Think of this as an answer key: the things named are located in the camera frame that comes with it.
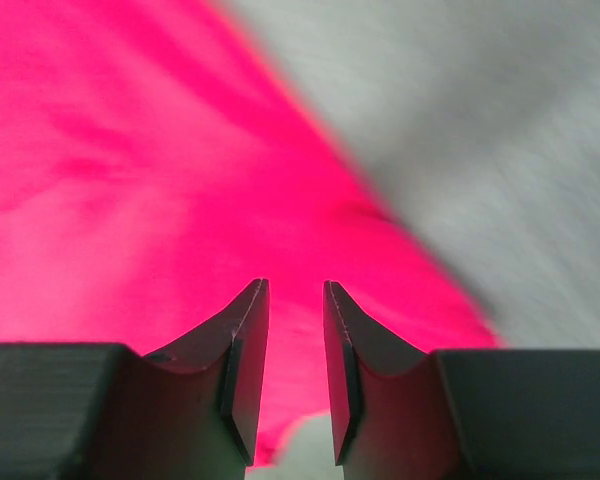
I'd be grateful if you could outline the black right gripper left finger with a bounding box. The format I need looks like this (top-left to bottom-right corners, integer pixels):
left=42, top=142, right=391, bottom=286
left=0, top=279, right=269, bottom=479

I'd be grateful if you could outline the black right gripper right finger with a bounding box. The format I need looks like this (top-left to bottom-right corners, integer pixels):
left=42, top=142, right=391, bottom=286
left=323, top=281, right=600, bottom=479

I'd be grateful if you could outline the red t-shirt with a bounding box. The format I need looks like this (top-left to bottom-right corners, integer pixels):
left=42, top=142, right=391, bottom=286
left=0, top=1, right=497, bottom=467

